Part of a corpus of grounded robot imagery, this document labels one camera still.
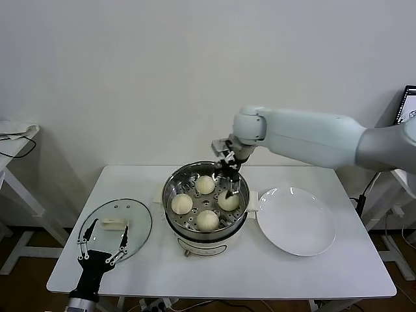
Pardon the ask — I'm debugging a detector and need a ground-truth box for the white side table with laptop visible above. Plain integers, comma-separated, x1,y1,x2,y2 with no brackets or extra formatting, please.
363,168,416,280

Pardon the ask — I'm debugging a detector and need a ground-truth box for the white power strip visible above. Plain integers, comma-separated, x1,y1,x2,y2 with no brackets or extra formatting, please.
139,298,173,312

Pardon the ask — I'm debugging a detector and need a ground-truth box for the white folded cloth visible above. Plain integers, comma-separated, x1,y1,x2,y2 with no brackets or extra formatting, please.
0,122,41,141

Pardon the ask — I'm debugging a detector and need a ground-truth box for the grey open laptop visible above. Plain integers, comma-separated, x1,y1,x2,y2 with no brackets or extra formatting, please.
393,84,416,126

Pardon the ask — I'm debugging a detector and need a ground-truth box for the perforated steel steamer basket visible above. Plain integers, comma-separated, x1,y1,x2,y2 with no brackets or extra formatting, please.
161,161,250,235

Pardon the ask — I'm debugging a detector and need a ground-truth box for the white side table with cloth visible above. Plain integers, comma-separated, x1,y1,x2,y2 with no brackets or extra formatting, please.
0,120,69,277

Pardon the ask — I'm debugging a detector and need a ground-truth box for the glass lid with white handle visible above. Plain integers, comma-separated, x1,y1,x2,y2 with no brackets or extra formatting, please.
78,198,153,263

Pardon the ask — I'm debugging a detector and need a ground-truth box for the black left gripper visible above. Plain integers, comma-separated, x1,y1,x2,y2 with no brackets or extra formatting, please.
72,218,130,294

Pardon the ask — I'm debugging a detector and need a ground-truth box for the thin black cable loop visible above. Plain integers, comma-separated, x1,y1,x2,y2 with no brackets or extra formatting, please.
0,135,37,159

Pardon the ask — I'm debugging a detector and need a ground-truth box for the white steamed baozi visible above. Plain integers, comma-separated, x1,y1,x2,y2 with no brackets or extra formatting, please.
194,175,216,195
170,194,194,215
196,209,220,232
216,191,241,211

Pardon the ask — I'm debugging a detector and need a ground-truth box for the black power cable with plug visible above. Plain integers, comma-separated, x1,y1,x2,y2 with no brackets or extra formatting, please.
349,172,381,217

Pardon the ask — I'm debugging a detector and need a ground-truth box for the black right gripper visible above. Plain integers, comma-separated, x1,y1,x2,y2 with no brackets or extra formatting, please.
214,142,253,200

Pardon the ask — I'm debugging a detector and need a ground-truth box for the white round plate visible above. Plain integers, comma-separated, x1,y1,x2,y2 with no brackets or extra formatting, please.
255,186,337,257

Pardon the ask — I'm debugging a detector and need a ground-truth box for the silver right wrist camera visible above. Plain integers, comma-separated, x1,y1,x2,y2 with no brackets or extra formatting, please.
211,138,235,157

